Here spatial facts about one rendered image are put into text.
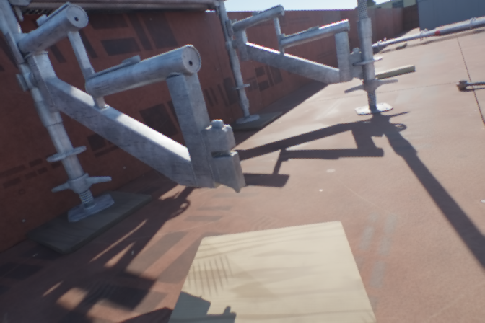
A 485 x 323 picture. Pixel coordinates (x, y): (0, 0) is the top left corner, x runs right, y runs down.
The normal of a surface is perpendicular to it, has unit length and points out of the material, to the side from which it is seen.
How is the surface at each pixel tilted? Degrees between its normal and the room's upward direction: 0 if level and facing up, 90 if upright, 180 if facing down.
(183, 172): 90
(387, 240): 0
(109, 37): 90
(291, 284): 0
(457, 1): 90
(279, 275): 0
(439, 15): 90
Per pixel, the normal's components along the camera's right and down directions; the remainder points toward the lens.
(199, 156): -0.56, 0.38
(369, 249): -0.25, -0.93
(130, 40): 0.79, -0.02
